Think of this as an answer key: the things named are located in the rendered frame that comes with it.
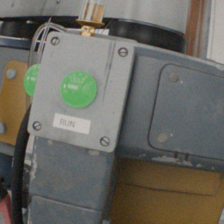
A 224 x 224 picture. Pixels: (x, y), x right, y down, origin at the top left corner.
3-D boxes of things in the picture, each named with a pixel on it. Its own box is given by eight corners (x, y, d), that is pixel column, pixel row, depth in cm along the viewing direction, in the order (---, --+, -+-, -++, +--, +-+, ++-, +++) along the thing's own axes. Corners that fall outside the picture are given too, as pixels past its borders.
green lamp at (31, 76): (17, 95, 60) (25, 61, 60) (23, 94, 63) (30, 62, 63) (44, 100, 60) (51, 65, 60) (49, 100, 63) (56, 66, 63)
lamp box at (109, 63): (26, 133, 60) (48, 30, 59) (34, 130, 64) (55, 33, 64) (113, 153, 59) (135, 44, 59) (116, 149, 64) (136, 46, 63)
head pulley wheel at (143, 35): (103, 38, 75) (108, 18, 75) (108, 43, 84) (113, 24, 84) (186, 57, 74) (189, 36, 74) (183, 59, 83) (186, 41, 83)
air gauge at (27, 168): (8, 186, 84) (10, 160, 84) (10, 185, 86) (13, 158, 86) (33, 195, 84) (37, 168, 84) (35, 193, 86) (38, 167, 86)
